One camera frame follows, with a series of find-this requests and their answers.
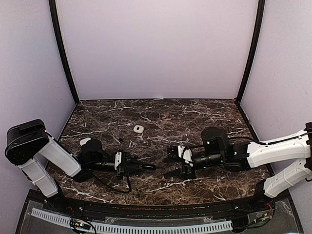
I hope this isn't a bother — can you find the white oval charging case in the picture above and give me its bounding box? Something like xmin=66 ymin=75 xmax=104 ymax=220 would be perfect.
xmin=79 ymin=137 xmax=91 ymax=146

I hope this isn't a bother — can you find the small white charging case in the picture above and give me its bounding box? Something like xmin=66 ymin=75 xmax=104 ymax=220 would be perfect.
xmin=133 ymin=125 xmax=144 ymax=134

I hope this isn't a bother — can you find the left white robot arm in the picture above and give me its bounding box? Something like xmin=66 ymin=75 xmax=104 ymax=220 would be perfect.
xmin=4 ymin=119 xmax=155 ymax=213

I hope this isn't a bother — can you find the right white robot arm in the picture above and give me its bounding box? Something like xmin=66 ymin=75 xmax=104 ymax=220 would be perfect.
xmin=164 ymin=122 xmax=312 ymax=212

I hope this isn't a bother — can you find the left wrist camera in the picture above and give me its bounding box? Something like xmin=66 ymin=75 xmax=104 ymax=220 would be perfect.
xmin=114 ymin=151 xmax=132 ymax=170

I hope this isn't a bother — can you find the black front rail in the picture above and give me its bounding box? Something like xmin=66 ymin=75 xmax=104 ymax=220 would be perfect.
xmin=41 ymin=195 xmax=276 ymax=221

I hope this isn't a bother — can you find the white slotted cable duct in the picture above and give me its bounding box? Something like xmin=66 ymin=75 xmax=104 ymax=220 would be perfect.
xmin=31 ymin=208 xmax=233 ymax=234

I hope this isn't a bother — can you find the right black frame post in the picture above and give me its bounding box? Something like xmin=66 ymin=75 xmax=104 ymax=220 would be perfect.
xmin=235 ymin=0 xmax=265 ymax=105

